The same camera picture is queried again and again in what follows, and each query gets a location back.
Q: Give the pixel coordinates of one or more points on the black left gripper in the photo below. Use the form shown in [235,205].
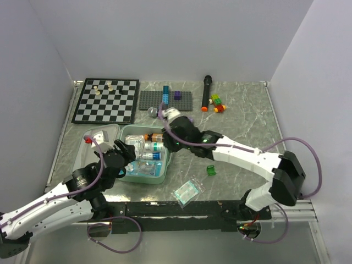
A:
[128,151]

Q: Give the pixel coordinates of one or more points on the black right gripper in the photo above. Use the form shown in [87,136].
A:
[168,143]

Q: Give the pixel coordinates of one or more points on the brown orange-cap medicine bottle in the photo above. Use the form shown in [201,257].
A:
[154,137]

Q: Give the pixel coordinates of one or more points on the blue wipes packet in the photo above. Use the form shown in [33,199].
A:
[132,170]

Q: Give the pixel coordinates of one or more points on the clear plaster packet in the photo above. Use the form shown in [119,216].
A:
[138,141]

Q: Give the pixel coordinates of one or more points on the white green-label bottle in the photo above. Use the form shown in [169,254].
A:
[154,146]

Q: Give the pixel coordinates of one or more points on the blue-topped small bag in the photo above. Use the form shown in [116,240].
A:
[148,168]

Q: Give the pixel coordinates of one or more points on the mint green medicine case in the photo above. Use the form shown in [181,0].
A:
[85,154]

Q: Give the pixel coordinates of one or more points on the blue white bandage roll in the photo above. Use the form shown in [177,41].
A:
[151,156]

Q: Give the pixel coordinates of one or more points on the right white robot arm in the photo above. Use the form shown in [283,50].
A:
[283,173]

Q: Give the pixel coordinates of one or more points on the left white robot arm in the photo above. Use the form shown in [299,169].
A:
[78,198]

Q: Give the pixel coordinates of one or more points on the purple building brick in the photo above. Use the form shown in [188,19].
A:
[177,95]

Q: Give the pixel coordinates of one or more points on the purple glitter microphone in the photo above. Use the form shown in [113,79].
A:
[156,113]

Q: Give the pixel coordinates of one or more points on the blue brick stack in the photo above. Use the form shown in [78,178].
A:
[165,95]

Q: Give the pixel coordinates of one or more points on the colourful brick toy car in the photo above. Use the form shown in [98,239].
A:
[215,100]

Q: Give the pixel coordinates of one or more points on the grey building baseplate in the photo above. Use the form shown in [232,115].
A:
[149,99]

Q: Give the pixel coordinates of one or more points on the green plastic clip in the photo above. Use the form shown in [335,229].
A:
[210,170]

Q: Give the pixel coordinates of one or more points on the black white chessboard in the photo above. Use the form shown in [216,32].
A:
[109,107]

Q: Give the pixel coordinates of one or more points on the teal band-aid bag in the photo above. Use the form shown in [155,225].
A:
[186,193]

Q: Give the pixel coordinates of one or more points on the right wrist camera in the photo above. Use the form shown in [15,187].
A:
[170,114]

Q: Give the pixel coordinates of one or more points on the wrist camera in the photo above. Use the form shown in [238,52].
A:
[99,140]
[170,114]

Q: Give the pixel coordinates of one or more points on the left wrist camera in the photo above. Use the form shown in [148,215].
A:
[99,140]

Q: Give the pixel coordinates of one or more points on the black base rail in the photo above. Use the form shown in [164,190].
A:
[160,216]

